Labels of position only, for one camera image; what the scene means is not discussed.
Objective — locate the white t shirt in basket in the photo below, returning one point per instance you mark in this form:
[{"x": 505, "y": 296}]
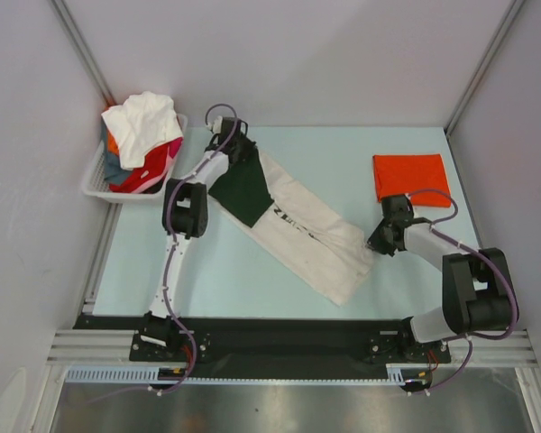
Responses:
[{"x": 140, "y": 124}]

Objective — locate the right aluminium corner post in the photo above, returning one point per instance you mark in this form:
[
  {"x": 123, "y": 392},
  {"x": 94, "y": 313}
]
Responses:
[{"x": 493, "y": 48}]

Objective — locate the red t shirt in basket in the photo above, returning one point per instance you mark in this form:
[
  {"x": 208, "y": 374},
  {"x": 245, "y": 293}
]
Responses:
[{"x": 154, "y": 168}]

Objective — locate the white plastic laundry basket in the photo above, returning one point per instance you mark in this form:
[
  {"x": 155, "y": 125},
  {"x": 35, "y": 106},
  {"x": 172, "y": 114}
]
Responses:
[{"x": 94, "y": 185}]

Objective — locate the grey blue garment in basket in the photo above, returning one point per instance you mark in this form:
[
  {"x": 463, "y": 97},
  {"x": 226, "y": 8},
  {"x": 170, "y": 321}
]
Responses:
[{"x": 113, "y": 172}]

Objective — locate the left aluminium corner post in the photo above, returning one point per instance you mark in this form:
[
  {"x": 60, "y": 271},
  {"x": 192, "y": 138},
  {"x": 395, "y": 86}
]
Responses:
[{"x": 79, "y": 44}]

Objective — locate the orange garment in basket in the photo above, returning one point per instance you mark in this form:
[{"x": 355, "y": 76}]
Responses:
[{"x": 111, "y": 144}]

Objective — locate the pink garment in basket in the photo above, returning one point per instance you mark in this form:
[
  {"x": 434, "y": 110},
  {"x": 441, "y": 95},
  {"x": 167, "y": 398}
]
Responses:
[{"x": 172, "y": 150}]

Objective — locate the cream and green t shirt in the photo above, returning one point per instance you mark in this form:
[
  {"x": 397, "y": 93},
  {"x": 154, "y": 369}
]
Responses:
[{"x": 295, "y": 226}]

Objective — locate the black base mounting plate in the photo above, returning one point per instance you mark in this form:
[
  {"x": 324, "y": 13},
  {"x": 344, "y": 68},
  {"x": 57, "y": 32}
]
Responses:
[{"x": 272, "y": 349}]

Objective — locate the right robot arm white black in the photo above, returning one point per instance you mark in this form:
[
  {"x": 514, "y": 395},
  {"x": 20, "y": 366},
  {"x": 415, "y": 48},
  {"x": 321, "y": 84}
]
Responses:
[{"x": 477, "y": 295}]

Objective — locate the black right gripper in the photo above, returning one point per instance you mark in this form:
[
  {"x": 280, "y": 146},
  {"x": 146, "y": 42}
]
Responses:
[{"x": 383, "y": 237}]

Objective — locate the folded orange t shirt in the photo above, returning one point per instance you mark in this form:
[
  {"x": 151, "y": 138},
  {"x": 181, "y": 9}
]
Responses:
[{"x": 423, "y": 177}]

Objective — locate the white slotted cable duct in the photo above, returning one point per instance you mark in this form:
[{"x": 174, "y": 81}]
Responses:
[{"x": 155, "y": 375}]

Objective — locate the aluminium corner post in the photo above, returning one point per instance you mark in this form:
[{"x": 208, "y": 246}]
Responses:
[
  {"x": 79, "y": 44},
  {"x": 493, "y": 48}
]

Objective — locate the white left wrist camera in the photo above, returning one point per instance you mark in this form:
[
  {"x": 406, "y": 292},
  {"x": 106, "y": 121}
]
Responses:
[{"x": 215, "y": 126}]

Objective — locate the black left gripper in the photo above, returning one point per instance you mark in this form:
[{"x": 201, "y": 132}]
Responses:
[{"x": 250, "y": 148}]

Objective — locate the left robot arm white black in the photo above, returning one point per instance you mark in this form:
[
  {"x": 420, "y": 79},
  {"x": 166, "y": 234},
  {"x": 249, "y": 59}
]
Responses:
[{"x": 185, "y": 209}]

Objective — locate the aluminium frame rail front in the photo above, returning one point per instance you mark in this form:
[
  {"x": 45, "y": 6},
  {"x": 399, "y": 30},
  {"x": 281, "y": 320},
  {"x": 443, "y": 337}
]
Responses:
[{"x": 112, "y": 347}]

